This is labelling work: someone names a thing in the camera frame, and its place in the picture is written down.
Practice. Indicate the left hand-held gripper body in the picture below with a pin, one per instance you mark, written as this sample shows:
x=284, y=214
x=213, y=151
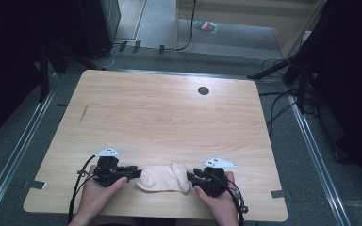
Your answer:
x=106, y=169

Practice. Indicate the person's right hand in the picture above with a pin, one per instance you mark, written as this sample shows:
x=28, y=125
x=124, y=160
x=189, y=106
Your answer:
x=220, y=204

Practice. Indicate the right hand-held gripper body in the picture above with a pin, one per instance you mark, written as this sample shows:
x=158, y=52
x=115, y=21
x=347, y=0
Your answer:
x=215, y=182

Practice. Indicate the black cabinet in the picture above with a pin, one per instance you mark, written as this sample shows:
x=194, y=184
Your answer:
x=95, y=25

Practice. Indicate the beige wooden panel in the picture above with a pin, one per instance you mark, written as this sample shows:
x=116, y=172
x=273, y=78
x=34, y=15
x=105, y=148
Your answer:
x=232, y=12

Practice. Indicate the metal floor rail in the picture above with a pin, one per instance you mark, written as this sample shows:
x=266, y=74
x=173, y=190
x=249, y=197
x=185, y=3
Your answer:
x=317, y=157
x=19, y=150

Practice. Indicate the black tripod stand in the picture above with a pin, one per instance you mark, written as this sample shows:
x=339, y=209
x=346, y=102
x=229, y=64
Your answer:
x=44, y=72

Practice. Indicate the grey tape piece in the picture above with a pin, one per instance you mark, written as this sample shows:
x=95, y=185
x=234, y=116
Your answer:
x=36, y=184
x=277, y=194

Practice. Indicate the person's left hand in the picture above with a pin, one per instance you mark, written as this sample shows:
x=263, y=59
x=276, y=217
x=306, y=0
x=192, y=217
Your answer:
x=97, y=196

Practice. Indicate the colourful packet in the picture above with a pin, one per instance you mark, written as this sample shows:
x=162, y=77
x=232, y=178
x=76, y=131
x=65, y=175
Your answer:
x=205, y=26

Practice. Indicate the black table grommet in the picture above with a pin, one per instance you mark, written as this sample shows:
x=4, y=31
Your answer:
x=203, y=90

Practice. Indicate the black metal stand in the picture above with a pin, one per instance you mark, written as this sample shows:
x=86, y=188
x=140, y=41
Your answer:
x=301, y=81

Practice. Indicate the dark curtain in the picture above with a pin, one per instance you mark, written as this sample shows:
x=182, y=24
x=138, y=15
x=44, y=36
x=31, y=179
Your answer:
x=9, y=62
x=352, y=78

